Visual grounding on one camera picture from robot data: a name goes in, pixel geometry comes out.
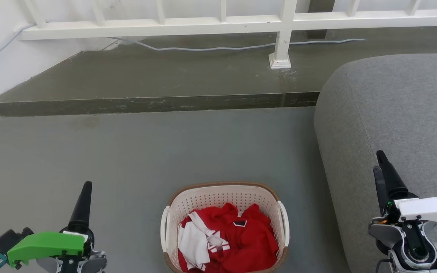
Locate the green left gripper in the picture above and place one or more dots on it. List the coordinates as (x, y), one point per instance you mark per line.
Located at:
(44, 244)

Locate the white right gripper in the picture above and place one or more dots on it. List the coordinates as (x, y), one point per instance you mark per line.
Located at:
(427, 210)

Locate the cream perforated laundry basket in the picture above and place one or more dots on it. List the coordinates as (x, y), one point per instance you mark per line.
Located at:
(218, 195)

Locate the grey fabric sofa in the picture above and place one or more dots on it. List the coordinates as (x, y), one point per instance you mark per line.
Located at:
(393, 113)

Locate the white garment with red stripes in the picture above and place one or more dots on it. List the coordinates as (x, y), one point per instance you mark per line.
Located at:
(192, 242)

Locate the white metal railing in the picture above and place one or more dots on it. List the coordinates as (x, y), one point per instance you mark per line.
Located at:
(218, 25)

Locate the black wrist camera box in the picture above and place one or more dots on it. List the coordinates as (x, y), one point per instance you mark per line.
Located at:
(8, 239)

